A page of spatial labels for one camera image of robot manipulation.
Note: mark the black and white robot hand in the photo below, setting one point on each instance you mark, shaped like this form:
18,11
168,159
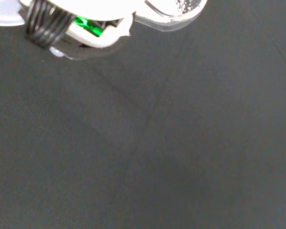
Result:
102,39

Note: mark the black bench cloth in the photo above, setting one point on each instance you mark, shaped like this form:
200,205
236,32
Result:
157,143

